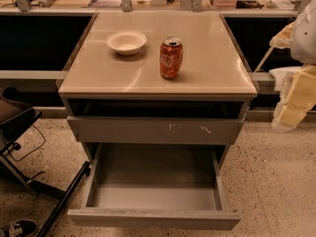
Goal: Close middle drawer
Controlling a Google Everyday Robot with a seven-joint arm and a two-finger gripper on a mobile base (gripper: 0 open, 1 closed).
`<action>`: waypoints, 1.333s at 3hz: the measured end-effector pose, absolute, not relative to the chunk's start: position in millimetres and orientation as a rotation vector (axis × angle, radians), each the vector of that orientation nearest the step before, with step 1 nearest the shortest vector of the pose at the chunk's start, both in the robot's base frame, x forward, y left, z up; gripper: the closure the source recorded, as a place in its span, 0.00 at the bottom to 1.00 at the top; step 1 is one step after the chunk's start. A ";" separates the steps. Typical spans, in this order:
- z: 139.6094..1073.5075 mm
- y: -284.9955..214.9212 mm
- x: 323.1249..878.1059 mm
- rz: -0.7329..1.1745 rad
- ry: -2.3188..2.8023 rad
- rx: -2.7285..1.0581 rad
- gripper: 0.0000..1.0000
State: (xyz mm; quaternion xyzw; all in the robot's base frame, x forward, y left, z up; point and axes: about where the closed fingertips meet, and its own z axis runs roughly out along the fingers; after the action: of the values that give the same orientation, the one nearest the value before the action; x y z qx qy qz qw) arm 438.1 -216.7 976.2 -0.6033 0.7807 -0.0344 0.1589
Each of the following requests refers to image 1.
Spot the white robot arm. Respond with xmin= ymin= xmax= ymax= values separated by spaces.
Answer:
xmin=270 ymin=0 xmax=316 ymax=132

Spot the grey drawer cabinet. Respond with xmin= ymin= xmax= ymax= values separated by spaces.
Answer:
xmin=59 ymin=11 xmax=257 ymax=162

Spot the grey open middle drawer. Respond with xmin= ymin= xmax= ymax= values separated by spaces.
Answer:
xmin=68 ymin=143 xmax=240 ymax=230

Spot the grey top drawer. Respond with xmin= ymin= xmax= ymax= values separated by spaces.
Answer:
xmin=67 ymin=116 xmax=243 ymax=144

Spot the white-tipped leaning pole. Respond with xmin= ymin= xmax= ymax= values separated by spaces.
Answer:
xmin=254 ymin=46 xmax=275 ymax=73

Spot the dark clutter on shelf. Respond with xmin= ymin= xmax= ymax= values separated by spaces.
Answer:
xmin=236 ymin=0 xmax=263 ymax=9

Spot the red soda can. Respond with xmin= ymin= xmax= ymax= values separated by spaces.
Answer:
xmin=159 ymin=37 xmax=183 ymax=80

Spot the white paper bowl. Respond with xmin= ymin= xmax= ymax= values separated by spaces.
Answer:
xmin=107 ymin=31 xmax=147 ymax=56

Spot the black office chair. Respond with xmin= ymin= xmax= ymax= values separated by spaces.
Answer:
xmin=0 ymin=86 xmax=92 ymax=237

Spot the black sneaker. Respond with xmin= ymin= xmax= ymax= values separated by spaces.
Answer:
xmin=0 ymin=219 xmax=38 ymax=237

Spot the metal shelf rail frame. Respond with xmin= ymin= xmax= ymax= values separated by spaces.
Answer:
xmin=0 ymin=0 xmax=316 ymax=18

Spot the black floor cable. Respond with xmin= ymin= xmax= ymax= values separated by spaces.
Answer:
xmin=7 ymin=123 xmax=47 ymax=163

